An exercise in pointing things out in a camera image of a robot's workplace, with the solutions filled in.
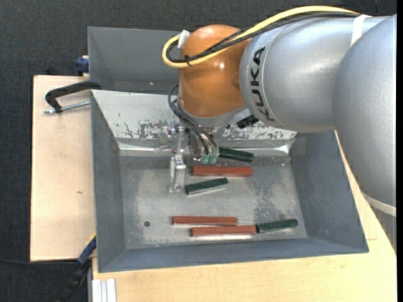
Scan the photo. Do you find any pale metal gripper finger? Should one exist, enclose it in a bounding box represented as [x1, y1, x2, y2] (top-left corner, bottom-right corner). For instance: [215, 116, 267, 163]
[167, 157, 178, 195]
[174, 156, 188, 193]

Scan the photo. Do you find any dark green flat block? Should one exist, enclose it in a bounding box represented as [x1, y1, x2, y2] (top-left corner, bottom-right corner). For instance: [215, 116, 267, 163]
[217, 147, 255, 164]
[184, 177, 229, 197]
[255, 218, 299, 234]

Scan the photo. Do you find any red-brown flat block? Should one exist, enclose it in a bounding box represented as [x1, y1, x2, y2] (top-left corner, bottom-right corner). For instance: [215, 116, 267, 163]
[171, 215, 239, 227]
[191, 165, 254, 179]
[190, 225, 258, 238]

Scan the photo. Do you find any grey metal bin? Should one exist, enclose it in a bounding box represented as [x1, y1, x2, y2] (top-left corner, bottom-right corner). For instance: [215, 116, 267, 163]
[87, 26, 370, 273]

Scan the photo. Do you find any pale wood flat board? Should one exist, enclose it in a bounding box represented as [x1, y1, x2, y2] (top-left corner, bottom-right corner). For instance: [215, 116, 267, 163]
[30, 75, 97, 262]

